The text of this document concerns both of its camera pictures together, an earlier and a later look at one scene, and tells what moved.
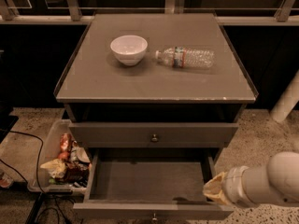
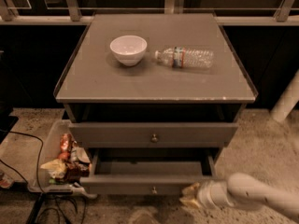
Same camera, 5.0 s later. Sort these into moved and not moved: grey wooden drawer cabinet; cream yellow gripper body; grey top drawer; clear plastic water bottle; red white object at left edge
Moved: cream yellow gripper body
Not moved: grey top drawer; clear plastic water bottle; grey wooden drawer cabinet; red white object at left edge
